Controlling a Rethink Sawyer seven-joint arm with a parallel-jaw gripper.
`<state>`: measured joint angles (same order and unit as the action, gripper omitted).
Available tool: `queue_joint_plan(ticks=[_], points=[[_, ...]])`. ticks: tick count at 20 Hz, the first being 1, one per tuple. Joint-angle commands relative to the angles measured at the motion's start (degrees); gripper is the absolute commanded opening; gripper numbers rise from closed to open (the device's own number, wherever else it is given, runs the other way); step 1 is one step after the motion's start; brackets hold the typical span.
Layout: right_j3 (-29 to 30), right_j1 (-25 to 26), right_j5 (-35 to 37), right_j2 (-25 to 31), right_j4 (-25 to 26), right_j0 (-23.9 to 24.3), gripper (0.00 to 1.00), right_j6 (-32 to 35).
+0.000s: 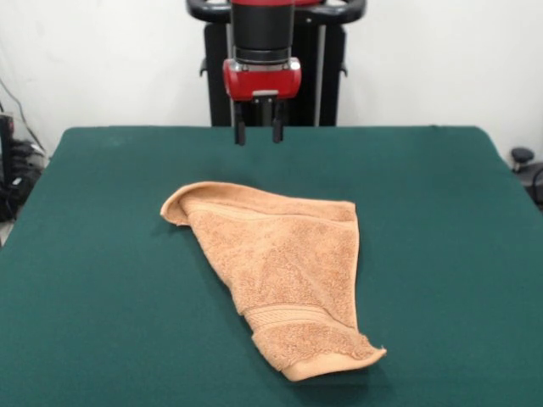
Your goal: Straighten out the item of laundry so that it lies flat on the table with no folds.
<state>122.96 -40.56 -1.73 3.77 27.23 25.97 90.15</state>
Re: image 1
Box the dark green table cloth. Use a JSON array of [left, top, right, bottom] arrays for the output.
[[0, 125, 543, 407]]

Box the tan terry towel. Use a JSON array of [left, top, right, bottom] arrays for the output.
[[160, 181, 388, 382]]

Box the grey cable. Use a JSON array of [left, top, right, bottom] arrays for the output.
[[0, 78, 47, 150]]

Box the black equipment pile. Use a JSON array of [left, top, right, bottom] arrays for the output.
[[0, 112, 48, 225]]

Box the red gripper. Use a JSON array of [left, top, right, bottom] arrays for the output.
[[222, 59, 304, 147]]

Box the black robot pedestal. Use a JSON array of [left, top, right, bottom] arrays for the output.
[[185, 0, 367, 128]]

